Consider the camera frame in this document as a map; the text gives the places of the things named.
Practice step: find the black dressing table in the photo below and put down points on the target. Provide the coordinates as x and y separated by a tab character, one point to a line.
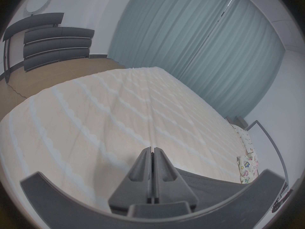
35	20

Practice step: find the white printed pillow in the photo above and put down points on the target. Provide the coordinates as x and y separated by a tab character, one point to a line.
245	139

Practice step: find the blue-green curtain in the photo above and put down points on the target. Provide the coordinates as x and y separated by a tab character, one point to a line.
238	61
162	27

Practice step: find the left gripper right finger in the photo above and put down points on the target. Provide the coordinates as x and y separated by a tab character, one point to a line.
170	189

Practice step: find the grey bedside table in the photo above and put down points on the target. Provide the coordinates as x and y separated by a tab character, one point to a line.
237	121

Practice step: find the black T-shirt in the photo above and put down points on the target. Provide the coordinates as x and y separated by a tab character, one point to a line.
209	185

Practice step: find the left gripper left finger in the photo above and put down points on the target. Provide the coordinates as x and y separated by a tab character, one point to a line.
137	189

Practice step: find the white printed garment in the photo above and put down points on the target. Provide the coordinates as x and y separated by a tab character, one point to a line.
247	168

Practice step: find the black chest of drawers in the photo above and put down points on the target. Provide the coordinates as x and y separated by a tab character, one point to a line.
57	46

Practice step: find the bed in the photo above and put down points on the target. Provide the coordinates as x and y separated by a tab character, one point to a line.
107	116

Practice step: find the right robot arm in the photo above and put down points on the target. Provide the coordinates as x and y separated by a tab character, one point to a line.
282	197

